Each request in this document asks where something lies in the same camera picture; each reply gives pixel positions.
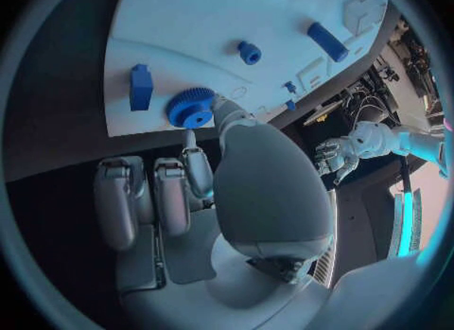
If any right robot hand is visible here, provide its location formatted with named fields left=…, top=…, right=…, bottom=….
left=92, top=94, right=338, bottom=330

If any blue short cylinder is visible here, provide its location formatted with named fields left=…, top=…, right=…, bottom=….
left=236, top=40, right=263, bottom=66

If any white task board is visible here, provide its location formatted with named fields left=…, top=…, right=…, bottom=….
left=104, top=0, right=391, bottom=139

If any cluttered equipment desk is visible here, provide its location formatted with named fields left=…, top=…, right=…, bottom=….
left=303, top=51, right=404, bottom=128

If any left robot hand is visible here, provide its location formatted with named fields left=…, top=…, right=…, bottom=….
left=313, top=137, right=361, bottom=187

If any blue block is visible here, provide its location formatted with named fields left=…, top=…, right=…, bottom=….
left=129, top=63, right=155, bottom=112

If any blue gear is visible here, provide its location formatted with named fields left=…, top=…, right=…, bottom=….
left=164, top=86, right=217, bottom=129

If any blue long cylinder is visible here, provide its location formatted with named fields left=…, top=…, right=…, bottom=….
left=306, top=21, right=351, bottom=63

